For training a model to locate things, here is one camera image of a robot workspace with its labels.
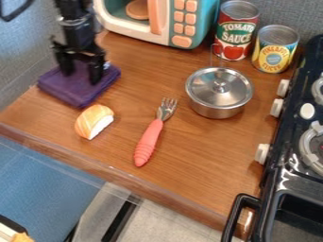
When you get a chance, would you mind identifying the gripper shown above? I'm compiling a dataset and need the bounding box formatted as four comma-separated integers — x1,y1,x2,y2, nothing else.
49,12,108,86

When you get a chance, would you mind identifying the purple cloth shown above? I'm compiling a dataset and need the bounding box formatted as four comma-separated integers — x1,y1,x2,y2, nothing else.
36,60,123,110

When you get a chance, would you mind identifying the toy bread slice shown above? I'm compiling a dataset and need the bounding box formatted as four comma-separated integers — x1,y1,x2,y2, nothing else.
73,104,116,141

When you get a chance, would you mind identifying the toy microwave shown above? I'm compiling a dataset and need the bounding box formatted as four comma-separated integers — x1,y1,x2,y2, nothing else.
92,0,223,50

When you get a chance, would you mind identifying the silver lid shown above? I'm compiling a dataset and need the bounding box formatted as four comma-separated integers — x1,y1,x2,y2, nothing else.
184,66,255,110

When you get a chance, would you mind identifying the silver pot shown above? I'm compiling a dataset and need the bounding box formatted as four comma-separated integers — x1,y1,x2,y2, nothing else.
184,43,257,120

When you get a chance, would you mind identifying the red tomato can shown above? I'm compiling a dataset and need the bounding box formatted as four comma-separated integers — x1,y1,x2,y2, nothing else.
212,0,262,61

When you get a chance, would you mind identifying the yellow pineapple can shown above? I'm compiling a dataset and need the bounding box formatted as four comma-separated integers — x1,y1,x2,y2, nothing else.
250,24,302,75

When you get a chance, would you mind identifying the toy stove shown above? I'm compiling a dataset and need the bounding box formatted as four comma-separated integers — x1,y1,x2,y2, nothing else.
220,33,323,242

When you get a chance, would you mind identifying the orange handled fork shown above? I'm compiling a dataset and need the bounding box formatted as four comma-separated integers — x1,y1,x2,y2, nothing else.
132,96,179,168

